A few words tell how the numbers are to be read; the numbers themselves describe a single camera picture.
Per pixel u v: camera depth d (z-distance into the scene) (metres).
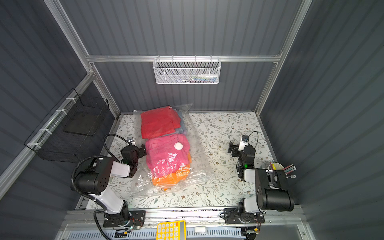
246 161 0.70
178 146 0.92
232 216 0.74
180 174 0.83
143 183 0.82
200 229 0.69
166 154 0.87
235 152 0.83
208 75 0.92
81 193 0.47
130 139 0.84
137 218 0.72
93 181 0.47
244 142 0.79
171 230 0.69
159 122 1.03
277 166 0.81
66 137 0.72
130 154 0.74
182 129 1.02
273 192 0.44
